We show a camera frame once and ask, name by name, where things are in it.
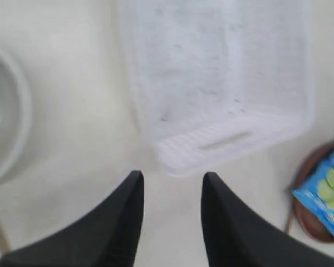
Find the white ceramic bowl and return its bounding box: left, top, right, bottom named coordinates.
left=0, top=45, right=32, bottom=184

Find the brown round wooden plate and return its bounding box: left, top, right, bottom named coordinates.
left=284, top=140, right=334, bottom=244

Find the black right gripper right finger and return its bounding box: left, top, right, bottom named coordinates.
left=202, top=172, right=334, bottom=267

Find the white perforated plastic basket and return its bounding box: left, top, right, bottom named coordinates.
left=115, top=1, right=315, bottom=176

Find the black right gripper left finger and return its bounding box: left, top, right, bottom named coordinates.
left=0, top=171, right=144, bottom=266

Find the blue chips snack bag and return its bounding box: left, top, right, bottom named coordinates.
left=292, top=152, right=334, bottom=237

